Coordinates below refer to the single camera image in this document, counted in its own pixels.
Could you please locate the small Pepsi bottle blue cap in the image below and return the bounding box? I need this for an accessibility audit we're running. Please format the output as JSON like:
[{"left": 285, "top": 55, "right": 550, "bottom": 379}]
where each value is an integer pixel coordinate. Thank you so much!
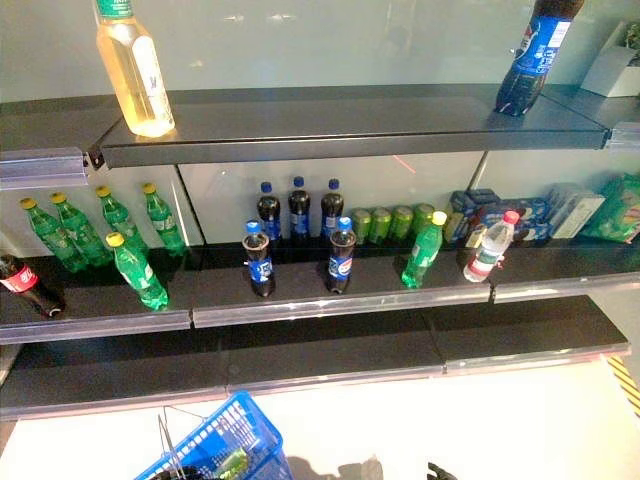
[
  {"left": 319, "top": 178, "right": 345, "bottom": 236},
  {"left": 241, "top": 219, "right": 277, "bottom": 300},
  {"left": 326, "top": 215, "right": 358, "bottom": 295},
  {"left": 255, "top": 180, "right": 282, "bottom": 244},
  {"left": 287, "top": 175, "right": 312, "bottom": 246}
]

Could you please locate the cola bottle red label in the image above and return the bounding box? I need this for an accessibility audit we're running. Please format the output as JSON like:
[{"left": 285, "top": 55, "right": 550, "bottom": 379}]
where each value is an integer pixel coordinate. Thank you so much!
[{"left": 0, "top": 253, "right": 67, "bottom": 320}]

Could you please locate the pale blue white carton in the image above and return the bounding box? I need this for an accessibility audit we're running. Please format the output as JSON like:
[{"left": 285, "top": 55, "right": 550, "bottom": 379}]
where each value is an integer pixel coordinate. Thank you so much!
[{"left": 546, "top": 182, "right": 607, "bottom": 240}]

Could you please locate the yellow black hazard tape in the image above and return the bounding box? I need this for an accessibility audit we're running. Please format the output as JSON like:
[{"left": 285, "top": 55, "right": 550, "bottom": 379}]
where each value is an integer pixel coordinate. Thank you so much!
[{"left": 606, "top": 353, "right": 640, "bottom": 417}]

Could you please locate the blue plastic shopping basket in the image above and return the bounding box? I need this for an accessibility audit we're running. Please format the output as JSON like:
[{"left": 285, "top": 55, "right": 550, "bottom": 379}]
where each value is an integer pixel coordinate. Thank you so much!
[{"left": 132, "top": 389, "right": 294, "bottom": 480}]

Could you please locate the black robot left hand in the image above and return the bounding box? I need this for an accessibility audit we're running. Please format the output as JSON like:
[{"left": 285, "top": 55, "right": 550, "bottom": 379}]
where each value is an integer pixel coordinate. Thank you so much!
[{"left": 160, "top": 463, "right": 220, "bottom": 480}]

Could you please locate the blue Oreo cookie pack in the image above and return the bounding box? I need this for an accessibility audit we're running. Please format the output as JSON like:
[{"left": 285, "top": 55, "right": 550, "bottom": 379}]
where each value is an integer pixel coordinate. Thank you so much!
[{"left": 477, "top": 197, "right": 554, "bottom": 247}]

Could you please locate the green drink container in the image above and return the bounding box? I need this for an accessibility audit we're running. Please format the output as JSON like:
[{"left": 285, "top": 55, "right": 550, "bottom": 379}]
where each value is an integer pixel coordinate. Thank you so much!
[{"left": 214, "top": 446, "right": 250, "bottom": 479}]

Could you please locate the blue cookie box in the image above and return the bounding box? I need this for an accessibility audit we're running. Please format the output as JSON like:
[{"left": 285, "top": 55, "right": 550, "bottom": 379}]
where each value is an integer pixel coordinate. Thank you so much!
[{"left": 443, "top": 187, "right": 501, "bottom": 245}]

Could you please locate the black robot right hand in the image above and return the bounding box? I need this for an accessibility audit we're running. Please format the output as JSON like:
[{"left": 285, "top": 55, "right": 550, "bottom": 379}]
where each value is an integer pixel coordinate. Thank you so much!
[{"left": 426, "top": 461, "right": 459, "bottom": 480}]

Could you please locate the large yellow drink bottle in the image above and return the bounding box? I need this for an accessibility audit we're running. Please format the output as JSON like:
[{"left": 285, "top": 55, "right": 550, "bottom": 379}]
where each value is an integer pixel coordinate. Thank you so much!
[{"left": 94, "top": 0, "right": 177, "bottom": 138}]

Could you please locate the large Pepsi bottle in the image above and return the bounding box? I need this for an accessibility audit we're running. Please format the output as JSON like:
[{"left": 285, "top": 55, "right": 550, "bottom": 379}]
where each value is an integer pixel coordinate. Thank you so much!
[{"left": 493, "top": 0, "right": 585, "bottom": 118}]

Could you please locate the clear water bottle red cap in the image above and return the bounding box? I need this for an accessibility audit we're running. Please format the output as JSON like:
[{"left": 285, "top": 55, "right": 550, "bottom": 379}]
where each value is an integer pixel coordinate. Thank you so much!
[{"left": 462, "top": 210, "right": 521, "bottom": 284}]

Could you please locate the white cardboard box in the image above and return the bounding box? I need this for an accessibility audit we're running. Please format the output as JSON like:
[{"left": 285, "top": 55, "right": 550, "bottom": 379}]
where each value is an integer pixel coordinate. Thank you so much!
[{"left": 579, "top": 22, "right": 640, "bottom": 99}]

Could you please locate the green snack bag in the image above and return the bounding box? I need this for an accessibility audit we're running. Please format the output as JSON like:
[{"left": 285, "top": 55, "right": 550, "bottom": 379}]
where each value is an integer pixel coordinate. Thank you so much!
[{"left": 581, "top": 172, "right": 640, "bottom": 245}]

